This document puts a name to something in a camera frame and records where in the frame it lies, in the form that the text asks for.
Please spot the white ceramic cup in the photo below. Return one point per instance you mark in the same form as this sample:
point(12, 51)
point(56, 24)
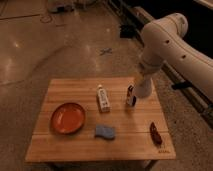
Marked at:
point(142, 86)

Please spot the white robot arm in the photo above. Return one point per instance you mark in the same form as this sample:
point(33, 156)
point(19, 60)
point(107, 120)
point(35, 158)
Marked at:
point(163, 42)

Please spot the white glue bottle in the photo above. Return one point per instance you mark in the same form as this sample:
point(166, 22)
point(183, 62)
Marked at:
point(103, 100)

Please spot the wooden table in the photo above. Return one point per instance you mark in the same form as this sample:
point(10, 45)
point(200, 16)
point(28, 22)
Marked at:
point(132, 125)

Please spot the blue sponge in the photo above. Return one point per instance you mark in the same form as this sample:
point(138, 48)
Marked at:
point(105, 132)

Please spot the orange round plate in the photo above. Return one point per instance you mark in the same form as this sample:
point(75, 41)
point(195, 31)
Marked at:
point(68, 118)

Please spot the black box on floor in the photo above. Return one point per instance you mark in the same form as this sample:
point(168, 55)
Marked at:
point(127, 31)

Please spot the dark red chili pepper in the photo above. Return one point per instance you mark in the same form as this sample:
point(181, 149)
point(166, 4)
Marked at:
point(156, 138)

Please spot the black bracket on rail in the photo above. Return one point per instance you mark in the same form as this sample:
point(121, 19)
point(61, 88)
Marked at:
point(181, 85)

